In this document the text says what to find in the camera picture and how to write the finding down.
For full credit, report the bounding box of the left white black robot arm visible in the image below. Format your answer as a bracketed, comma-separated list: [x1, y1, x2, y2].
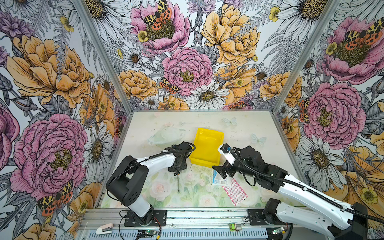
[106, 142, 196, 219]

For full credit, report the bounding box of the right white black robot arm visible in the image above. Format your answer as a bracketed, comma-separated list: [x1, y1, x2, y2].
[213, 144, 384, 240]

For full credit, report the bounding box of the yellow plastic bin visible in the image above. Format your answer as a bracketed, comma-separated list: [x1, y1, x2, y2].
[189, 128, 225, 168]

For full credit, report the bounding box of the white blue packet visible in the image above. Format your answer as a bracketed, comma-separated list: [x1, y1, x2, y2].
[212, 170, 231, 187]

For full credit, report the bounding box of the pink patterned sachet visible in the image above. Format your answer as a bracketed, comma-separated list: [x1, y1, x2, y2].
[223, 179, 248, 206]

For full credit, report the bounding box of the small green lit module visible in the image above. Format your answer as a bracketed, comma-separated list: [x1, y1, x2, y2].
[229, 223, 242, 232]

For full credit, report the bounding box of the right circuit board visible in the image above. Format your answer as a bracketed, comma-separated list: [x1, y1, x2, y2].
[271, 227, 286, 235]

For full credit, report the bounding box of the circuit board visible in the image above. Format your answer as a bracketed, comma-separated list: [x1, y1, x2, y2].
[271, 227, 286, 235]
[135, 230, 162, 240]

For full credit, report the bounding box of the left circuit board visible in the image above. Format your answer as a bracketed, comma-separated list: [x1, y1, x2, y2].
[135, 230, 162, 240]

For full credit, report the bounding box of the white pink stapler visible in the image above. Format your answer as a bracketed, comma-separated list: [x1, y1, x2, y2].
[96, 223, 114, 235]

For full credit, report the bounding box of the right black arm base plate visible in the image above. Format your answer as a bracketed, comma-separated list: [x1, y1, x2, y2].
[246, 209, 289, 226]

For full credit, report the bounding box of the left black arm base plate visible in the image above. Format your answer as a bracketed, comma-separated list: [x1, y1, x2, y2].
[124, 210, 168, 227]

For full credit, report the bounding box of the aluminium front rail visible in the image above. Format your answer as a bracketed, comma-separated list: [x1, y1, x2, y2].
[76, 208, 293, 240]

